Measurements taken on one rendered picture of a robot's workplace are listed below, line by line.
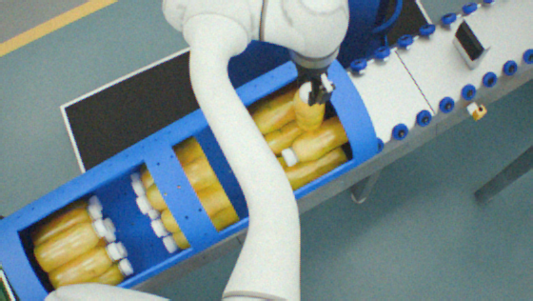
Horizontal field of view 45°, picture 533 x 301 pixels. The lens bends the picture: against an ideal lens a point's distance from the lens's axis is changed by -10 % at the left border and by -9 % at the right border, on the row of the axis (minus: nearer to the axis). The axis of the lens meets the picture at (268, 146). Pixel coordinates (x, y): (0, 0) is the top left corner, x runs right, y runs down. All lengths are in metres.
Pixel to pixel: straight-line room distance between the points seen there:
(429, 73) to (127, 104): 1.28
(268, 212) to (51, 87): 2.18
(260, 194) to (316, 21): 0.27
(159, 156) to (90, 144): 1.22
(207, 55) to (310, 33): 0.16
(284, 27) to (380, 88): 0.81
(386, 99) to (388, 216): 0.95
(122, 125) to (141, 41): 0.44
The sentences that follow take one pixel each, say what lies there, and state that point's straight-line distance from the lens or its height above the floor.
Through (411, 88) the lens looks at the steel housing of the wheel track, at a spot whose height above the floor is 0.93.
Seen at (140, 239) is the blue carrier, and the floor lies 0.96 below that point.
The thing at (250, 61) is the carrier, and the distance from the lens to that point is 2.02.
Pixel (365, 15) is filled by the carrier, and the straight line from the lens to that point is 2.12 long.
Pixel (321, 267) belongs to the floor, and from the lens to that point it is 2.66.
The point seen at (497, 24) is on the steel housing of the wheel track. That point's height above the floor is 0.93.
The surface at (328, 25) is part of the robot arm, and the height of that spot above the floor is 1.71.
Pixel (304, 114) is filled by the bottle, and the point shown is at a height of 1.24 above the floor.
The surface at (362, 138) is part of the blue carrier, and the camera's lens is 1.53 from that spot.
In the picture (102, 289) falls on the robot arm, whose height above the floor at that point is 1.82.
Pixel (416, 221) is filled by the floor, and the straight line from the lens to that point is 2.72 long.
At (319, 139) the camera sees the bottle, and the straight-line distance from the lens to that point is 1.58.
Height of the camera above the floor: 2.65
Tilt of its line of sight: 75 degrees down
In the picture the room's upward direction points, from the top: 6 degrees counter-clockwise
